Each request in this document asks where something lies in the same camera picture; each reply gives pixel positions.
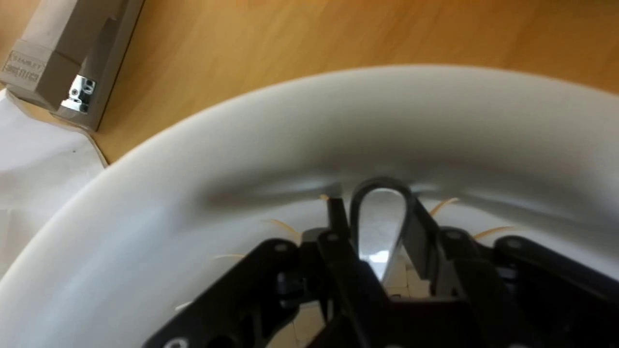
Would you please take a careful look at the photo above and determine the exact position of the grey cardboard box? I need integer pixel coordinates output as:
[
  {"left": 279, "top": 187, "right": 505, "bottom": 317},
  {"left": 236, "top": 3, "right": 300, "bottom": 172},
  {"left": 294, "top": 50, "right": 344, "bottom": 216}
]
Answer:
[{"left": 2, "top": 0, "right": 145, "bottom": 131}]

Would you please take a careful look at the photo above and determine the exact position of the white cloth pile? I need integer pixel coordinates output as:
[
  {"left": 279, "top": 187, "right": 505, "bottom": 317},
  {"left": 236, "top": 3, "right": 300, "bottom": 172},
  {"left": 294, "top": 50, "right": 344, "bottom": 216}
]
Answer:
[{"left": 0, "top": 89, "right": 106, "bottom": 274}]

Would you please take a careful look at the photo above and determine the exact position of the silver spoon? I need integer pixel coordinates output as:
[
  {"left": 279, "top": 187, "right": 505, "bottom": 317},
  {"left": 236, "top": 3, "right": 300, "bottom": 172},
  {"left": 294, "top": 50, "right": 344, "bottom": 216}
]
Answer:
[{"left": 350, "top": 177, "right": 410, "bottom": 282}]

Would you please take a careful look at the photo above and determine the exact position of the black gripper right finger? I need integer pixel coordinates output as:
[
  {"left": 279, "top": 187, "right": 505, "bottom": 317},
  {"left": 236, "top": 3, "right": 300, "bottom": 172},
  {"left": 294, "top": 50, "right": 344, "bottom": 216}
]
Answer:
[{"left": 402, "top": 195, "right": 619, "bottom": 348}]

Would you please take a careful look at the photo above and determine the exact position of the white colander bowl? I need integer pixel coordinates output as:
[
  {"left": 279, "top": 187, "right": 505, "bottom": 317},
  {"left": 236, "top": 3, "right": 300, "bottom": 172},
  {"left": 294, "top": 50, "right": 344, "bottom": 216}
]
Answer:
[{"left": 0, "top": 65, "right": 619, "bottom": 348}]

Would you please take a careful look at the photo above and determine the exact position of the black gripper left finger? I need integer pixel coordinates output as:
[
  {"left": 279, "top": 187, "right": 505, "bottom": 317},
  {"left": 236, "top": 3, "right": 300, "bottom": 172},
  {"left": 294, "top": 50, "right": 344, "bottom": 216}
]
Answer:
[{"left": 141, "top": 195, "right": 389, "bottom": 348}]

